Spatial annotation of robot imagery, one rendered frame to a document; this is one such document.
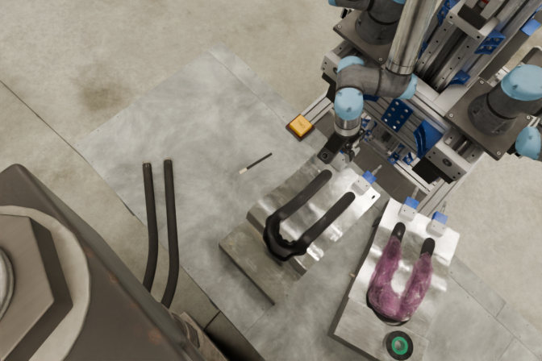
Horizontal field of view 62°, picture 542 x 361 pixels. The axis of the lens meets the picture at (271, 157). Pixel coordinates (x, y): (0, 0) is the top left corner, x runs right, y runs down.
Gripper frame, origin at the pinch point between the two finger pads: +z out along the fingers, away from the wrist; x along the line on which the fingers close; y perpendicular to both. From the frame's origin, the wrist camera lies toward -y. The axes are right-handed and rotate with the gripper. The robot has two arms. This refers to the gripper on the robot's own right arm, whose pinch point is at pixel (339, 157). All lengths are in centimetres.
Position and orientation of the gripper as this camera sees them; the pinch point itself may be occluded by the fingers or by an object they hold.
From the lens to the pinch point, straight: 151.4
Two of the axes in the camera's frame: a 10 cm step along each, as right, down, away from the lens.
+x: -7.0, -6.2, 3.6
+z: 1.1, 4.0, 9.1
